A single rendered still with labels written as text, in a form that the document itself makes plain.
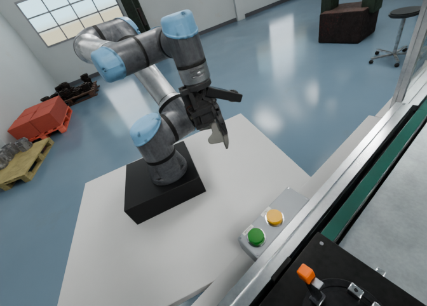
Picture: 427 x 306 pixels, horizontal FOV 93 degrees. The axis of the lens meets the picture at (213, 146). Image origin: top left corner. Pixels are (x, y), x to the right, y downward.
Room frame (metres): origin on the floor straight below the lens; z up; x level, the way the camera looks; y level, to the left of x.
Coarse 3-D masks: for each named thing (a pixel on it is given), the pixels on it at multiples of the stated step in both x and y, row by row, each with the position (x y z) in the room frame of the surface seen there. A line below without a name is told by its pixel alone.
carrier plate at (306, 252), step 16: (320, 240) 0.18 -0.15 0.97; (304, 256) 0.16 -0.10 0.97; (320, 256) 0.15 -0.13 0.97; (336, 256) 0.14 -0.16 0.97; (352, 256) 0.13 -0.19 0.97; (288, 272) 0.14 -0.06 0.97; (320, 272) 0.13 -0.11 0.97; (336, 272) 0.12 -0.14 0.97; (352, 272) 0.11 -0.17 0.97; (368, 272) 0.10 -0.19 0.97; (288, 288) 0.12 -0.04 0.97; (304, 288) 0.11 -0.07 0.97; (368, 288) 0.08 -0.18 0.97; (384, 288) 0.07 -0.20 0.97; (400, 288) 0.06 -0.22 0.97; (272, 304) 0.10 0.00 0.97; (288, 304) 0.10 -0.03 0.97; (384, 304) 0.05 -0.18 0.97; (400, 304) 0.05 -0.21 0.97; (416, 304) 0.04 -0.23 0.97
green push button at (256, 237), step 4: (256, 228) 0.26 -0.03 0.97; (248, 232) 0.25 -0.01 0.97; (252, 232) 0.25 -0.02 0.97; (256, 232) 0.24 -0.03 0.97; (260, 232) 0.24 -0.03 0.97; (248, 236) 0.24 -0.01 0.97; (252, 236) 0.24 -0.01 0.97; (256, 236) 0.24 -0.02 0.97; (260, 236) 0.23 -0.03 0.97; (252, 240) 0.23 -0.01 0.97; (256, 240) 0.23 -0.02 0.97; (260, 240) 0.22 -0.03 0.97; (256, 244) 0.22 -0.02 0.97
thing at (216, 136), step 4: (212, 124) 0.48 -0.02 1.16; (216, 124) 0.48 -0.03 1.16; (212, 128) 0.48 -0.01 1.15; (216, 128) 0.48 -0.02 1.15; (212, 132) 0.47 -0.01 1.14; (216, 132) 0.47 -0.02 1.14; (220, 132) 0.47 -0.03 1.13; (212, 136) 0.47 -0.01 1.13; (216, 136) 0.47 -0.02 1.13; (220, 136) 0.47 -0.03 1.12; (224, 136) 0.46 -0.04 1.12; (208, 140) 0.46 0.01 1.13; (212, 140) 0.46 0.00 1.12; (216, 140) 0.46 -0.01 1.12; (220, 140) 0.46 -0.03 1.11; (224, 140) 0.46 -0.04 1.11; (228, 140) 0.47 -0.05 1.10; (224, 144) 0.47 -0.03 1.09; (228, 144) 0.47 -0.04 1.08
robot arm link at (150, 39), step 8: (144, 32) 0.59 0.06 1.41; (152, 32) 0.58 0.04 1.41; (160, 32) 0.56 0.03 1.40; (144, 40) 0.56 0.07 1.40; (152, 40) 0.56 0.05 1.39; (144, 48) 0.55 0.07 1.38; (152, 48) 0.55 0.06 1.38; (160, 48) 0.56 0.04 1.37; (152, 56) 0.55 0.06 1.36; (160, 56) 0.57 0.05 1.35; (168, 56) 0.56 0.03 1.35; (152, 64) 0.57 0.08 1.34
